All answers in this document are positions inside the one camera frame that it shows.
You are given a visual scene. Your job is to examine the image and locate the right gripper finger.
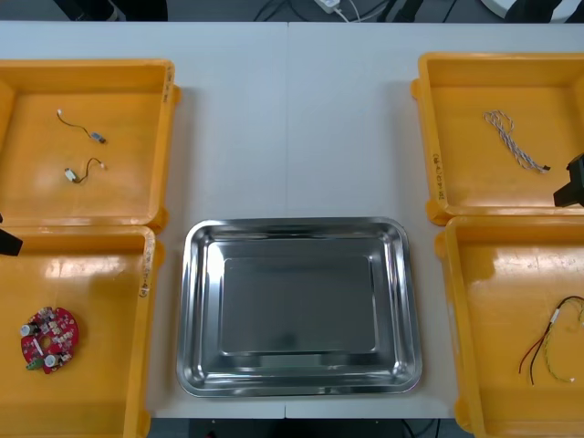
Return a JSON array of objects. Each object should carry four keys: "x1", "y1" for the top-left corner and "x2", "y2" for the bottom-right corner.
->
[
  {"x1": 552, "y1": 180, "x2": 584, "y2": 208},
  {"x1": 566, "y1": 153, "x2": 584, "y2": 185}
]

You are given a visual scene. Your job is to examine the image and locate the blue-white twisted wire harness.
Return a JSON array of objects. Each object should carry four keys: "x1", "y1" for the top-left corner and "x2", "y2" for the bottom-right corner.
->
[{"x1": 482, "y1": 109, "x2": 553, "y2": 174}]

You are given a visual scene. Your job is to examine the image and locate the round red circuit board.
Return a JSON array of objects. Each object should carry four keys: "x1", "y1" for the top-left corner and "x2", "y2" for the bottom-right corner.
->
[{"x1": 18, "y1": 306, "x2": 83, "y2": 376}]

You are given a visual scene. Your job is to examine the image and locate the red black green-yellow wire harness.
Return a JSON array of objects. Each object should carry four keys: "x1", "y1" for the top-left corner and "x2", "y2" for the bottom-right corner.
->
[{"x1": 517, "y1": 295, "x2": 584, "y2": 387}]

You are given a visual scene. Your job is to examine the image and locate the solenoid with blue label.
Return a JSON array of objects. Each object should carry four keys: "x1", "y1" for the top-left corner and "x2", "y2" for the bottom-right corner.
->
[{"x1": 56, "y1": 109, "x2": 109, "y2": 145}]

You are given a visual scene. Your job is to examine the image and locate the solenoid with white label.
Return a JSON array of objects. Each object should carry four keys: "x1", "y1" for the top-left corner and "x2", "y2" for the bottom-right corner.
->
[{"x1": 63, "y1": 157, "x2": 108, "y2": 185}]

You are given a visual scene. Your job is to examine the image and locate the yellow-orange plastic bin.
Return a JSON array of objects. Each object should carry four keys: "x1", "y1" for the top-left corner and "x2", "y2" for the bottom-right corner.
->
[
  {"x1": 0, "y1": 224, "x2": 166, "y2": 438},
  {"x1": 433, "y1": 214, "x2": 584, "y2": 438},
  {"x1": 0, "y1": 57, "x2": 183, "y2": 229},
  {"x1": 410, "y1": 51, "x2": 584, "y2": 227}
]

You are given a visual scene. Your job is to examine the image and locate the white round base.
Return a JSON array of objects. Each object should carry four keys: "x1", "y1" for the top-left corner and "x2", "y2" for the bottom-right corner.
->
[{"x1": 479, "y1": 0, "x2": 584, "y2": 24}]

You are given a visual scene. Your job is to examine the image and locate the steel tray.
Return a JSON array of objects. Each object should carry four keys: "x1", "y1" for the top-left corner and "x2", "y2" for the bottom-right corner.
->
[{"x1": 175, "y1": 216, "x2": 423, "y2": 399}]

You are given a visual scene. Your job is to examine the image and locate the white cable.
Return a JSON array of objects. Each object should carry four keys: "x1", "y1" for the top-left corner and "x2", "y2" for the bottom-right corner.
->
[{"x1": 335, "y1": 0, "x2": 389, "y2": 24}]

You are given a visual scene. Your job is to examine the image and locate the black cable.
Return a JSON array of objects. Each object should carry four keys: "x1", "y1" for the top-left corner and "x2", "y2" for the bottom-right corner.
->
[{"x1": 252, "y1": 0, "x2": 297, "y2": 23}]

